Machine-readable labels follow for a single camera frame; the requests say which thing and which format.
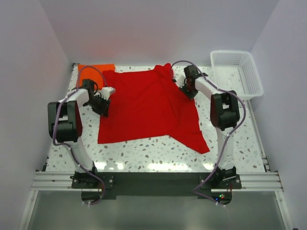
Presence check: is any folded orange t shirt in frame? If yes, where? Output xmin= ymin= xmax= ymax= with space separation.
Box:
xmin=76 ymin=64 xmax=115 ymax=90

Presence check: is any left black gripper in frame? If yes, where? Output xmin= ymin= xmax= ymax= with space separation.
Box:
xmin=84 ymin=95 xmax=111 ymax=118

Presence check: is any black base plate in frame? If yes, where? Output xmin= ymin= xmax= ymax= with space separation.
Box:
xmin=70 ymin=172 xmax=242 ymax=201

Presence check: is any white plastic basket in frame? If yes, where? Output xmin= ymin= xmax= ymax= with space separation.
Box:
xmin=210 ymin=50 xmax=264 ymax=100

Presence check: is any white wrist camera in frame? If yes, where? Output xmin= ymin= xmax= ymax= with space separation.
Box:
xmin=172 ymin=75 xmax=186 ymax=88
xmin=101 ymin=87 xmax=116 ymax=100

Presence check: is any aluminium rail frame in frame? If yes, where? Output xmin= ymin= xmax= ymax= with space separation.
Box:
xmin=20 ymin=171 xmax=294 ymax=230

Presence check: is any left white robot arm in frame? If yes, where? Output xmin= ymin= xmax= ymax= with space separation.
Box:
xmin=47 ymin=79 xmax=116 ymax=188

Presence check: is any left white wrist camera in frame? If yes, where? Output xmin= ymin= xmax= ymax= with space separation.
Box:
xmin=101 ymin=87 xmax=116 ymax=100

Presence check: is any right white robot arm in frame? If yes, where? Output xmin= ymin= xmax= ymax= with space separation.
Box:
xmin=178 ymin=65 xmax=240 ymax=188

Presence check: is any red t shirt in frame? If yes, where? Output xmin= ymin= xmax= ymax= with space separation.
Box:
xmin=97 ymin=63 xmax=210 ymax=154

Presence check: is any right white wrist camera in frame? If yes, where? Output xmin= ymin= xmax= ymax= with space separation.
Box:
xmin=172 ymin=75 xmax=186 ymax=88

